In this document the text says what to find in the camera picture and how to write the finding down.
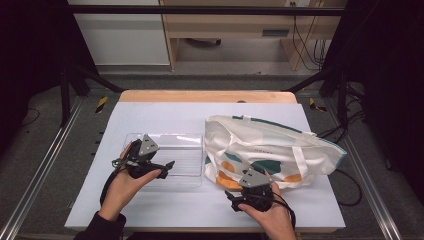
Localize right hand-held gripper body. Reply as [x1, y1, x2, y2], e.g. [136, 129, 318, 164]
[238, 167, 276, 213]

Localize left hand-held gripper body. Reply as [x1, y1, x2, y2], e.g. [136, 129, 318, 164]
[125, 133, 161, 180]

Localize white patterned tote bag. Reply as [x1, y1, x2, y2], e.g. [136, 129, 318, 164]
[203, 114, 348, 192]

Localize person's right hand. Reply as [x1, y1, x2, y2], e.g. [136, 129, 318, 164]
[237, 171, 298, 240]

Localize person's left hand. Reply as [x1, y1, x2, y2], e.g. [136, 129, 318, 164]
[98, 143, 163, 223]

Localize clear plastic container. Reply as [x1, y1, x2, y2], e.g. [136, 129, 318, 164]
[123, 132, 205, 190]

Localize yellow black floor tape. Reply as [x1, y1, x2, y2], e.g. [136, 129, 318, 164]
[95, 95, 110, 115]
[308, 97, 328, 113]

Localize wooden table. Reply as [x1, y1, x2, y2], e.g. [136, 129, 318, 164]
[118, 89, 298, 104]

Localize black metal stand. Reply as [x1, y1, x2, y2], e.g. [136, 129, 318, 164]
[285, 65, 352, 130]
[59, 59, 125, 128]

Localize white cabinet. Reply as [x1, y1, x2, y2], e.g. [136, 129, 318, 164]
[67, 0, 171, 66]

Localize wooden desk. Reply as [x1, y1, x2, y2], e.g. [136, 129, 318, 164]
[159, 0, 348, 72]

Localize black curtain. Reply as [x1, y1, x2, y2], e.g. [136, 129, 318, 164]
[0, 0, 98, 158]
[319, 0, 424, 203]

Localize right hand-held gripper cable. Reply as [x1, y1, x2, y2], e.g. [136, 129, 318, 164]
[246, 191, 298, 232]

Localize hand-held gripper cable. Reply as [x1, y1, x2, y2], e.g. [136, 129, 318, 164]
[99, 158, 141, 206]
[246, 191, 298, 232]

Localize left hand-held gripper cable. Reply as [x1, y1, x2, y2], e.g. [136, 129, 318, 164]
[99, 158, 141, 206]

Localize black floor cable bundle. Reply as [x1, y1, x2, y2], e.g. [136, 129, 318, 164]
[314, 83, 367, 145]

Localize black floor cable loop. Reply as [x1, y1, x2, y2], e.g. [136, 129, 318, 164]
[333, 168, 364, 207]

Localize aluminium floor rail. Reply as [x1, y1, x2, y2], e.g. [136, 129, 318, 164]
[323, 99, 405, 240]
[0, 95, 85, 240]

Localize thin black floor cable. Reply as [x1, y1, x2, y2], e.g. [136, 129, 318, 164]
[20, 107, 41, 128]

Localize black cables under desk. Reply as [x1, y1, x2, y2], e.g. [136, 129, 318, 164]
[291, 2, 327, 72]

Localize black horizontal frame bar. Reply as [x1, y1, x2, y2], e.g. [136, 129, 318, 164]
[65, 4, 346, 17]

